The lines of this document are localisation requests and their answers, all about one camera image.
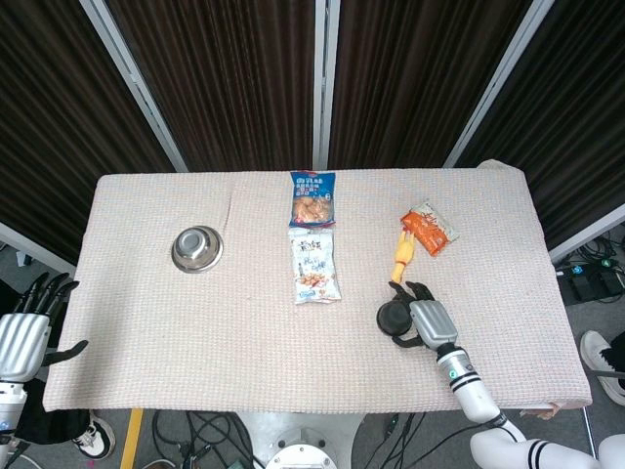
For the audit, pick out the black upturned bowl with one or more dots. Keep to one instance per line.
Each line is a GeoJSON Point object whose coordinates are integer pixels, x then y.
{"type": "Point", "coordinates": [394, 317]}

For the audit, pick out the dark brown partition panel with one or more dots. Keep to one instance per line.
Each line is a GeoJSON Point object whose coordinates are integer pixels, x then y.
{"type": "Point", "coordinates": [576, 122]}
{"type": "Point", "coordinates": [415, 83]}
{"type": "Point", "coordinates": [49, 122]}
{"type": "Point", "coordinates": [229, 83]}

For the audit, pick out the black and white sneaker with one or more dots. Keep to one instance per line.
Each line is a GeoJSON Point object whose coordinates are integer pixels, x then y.
{"type": "Point", "coordinates": [95, 437]}

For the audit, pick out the orange snack bag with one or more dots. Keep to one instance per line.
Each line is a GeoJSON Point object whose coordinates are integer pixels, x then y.
{"type": "Point", "coordinates": [429, 229]}

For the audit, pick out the blue snack bag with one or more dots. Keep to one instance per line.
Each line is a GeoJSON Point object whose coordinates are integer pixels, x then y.
{"type": "Point", "coordinates": [312, 200]}

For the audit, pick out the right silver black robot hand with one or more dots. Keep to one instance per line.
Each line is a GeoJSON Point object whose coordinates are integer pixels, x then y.
{"type": "Point", "coordinates": [432, 322]}

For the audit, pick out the white peanut snack bag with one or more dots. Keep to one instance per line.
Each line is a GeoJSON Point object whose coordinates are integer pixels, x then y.
{"type": "Point", "coordinates": [315, 268]}

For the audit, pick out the stainless steel bowl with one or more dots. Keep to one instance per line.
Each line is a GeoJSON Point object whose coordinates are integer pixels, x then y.
{"type": "Point", "coordinates": [196, 248]}

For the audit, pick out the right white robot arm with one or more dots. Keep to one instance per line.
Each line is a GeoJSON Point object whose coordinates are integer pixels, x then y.
{"type": "Point", "coordinates": [476, 396]}

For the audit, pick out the beige waffle tablecloth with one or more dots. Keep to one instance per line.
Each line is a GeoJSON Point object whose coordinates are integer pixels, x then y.
{"type": "Point", "coordinates": [244, 342]}

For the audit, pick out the yellow rubber chicken toy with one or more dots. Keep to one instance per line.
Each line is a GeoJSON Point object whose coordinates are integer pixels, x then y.
{"type": "Point", "coordinates": [403, 256]}

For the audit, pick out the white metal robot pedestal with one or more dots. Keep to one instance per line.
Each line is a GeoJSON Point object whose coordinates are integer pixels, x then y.
{"type": "Point", "coordinates": [303, 439]}

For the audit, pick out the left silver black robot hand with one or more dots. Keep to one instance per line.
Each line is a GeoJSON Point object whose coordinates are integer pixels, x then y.
{"type": "Point", "coordinates": [22, 342]}

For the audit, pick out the black power strip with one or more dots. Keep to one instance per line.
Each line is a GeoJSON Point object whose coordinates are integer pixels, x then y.
{"type": "Point", "coordinates": [591, 283]}

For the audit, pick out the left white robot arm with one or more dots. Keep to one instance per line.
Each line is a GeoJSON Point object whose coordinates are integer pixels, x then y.
{"type": "Point", "coordinates": [10, 410]}

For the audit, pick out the grey metal partition post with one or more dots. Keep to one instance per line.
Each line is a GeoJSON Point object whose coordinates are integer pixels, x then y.
{"type": "Point", "coordinates": [137, 88]}
{"type": "Point", "coordinates": [324, 83]}
{"type": "Point", "coordinates": [498, 83]}

